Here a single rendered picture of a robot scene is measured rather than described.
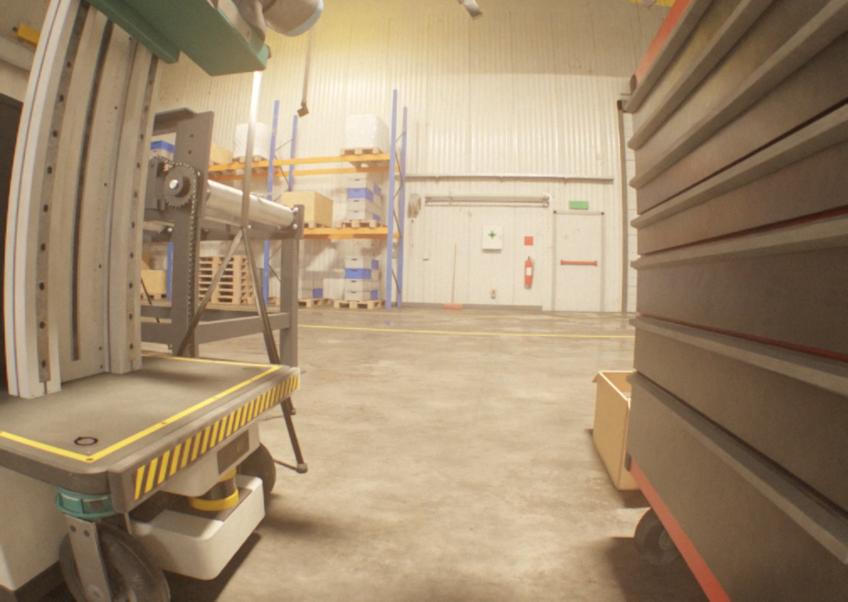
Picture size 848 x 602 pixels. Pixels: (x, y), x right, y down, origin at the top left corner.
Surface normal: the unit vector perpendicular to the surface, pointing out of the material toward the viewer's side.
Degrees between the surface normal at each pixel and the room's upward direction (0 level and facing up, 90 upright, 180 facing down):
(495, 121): 90
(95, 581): 90
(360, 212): 90
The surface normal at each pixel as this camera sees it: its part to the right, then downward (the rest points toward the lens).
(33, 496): 1.00, 0.02
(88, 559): -0.04, 0.00
